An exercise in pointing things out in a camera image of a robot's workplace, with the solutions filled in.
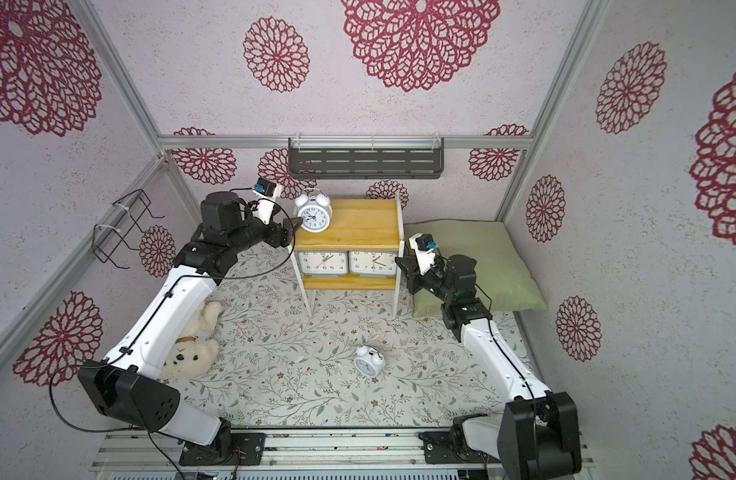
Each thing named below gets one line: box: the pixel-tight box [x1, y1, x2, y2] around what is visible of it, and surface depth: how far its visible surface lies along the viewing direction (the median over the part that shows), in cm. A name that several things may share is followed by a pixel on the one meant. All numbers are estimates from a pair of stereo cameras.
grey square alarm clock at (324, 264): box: [298, 251, 349, 278], surface depth 89 cm
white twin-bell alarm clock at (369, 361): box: [354, 345, 386, 378], surface depth 83 cm
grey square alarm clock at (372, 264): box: [349, 251, 397, 278], surface depth 89 cm
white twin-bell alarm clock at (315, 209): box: [294, 188, 333, 233], surface depth 74 cm
